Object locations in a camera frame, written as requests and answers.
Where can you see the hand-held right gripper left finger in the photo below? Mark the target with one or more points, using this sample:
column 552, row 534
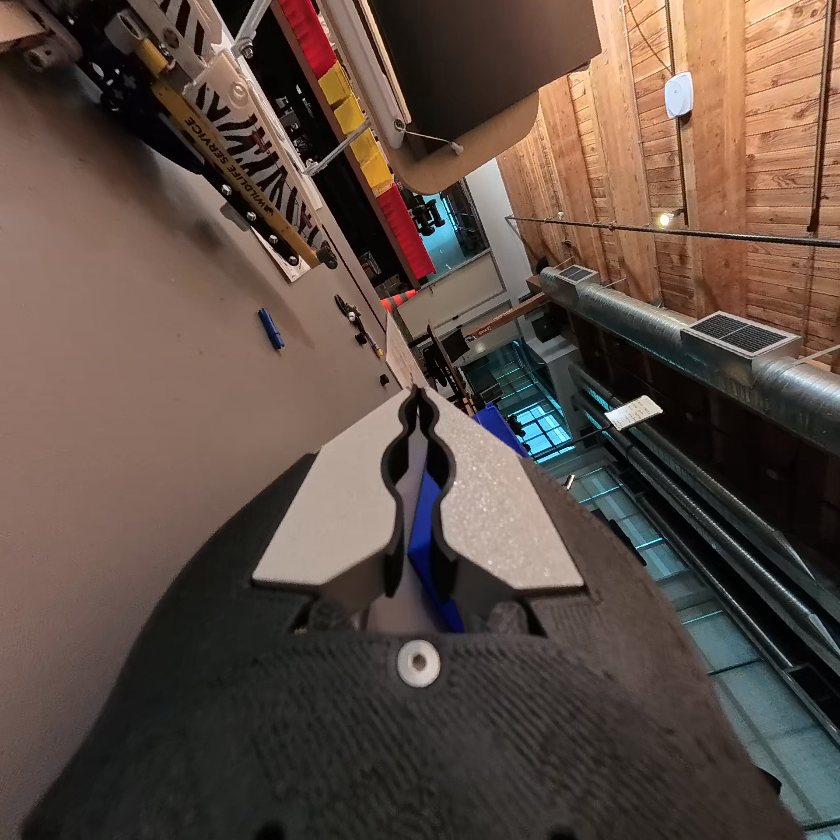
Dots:
column 321, row 525

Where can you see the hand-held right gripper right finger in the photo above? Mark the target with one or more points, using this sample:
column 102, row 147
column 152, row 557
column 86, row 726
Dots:
column 512, row 525

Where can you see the zebra striped lego helicopter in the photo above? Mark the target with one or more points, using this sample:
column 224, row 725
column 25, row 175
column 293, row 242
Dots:
column 216, row 138

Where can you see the blue lego pin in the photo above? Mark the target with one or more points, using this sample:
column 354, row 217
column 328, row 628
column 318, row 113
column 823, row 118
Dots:
column 269, row 327

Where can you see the blue plastic bin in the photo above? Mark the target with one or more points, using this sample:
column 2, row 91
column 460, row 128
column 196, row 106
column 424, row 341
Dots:
column 502, row 426

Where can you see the white hanging sign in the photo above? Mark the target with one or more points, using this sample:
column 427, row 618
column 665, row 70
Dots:
column 633, row 413

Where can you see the black ceiling pipes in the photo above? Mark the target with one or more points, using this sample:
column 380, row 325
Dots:
column 689, row 525

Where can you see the orange striped cone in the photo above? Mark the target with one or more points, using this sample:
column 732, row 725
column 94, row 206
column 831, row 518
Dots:
column 400, row 300

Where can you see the zebra sticker sheet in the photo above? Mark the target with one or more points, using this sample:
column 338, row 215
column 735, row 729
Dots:
column 282, row 262

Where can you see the row of red yellow bins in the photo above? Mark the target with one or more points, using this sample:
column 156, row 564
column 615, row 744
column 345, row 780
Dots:
column 394, row 216

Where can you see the black metal tie rod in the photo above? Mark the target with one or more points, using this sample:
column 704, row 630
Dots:
column 656, row 228

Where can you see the spot lamp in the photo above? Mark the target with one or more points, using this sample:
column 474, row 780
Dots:
column 666, row 218

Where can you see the white lamp bar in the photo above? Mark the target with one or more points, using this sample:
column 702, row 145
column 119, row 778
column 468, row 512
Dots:
column 367, row 65

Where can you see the silver air duct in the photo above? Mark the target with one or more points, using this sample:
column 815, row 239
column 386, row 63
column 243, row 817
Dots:
column 656, row 315

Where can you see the white wall access point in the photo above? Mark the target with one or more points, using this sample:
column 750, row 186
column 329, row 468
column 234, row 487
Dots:
column 679, row 95

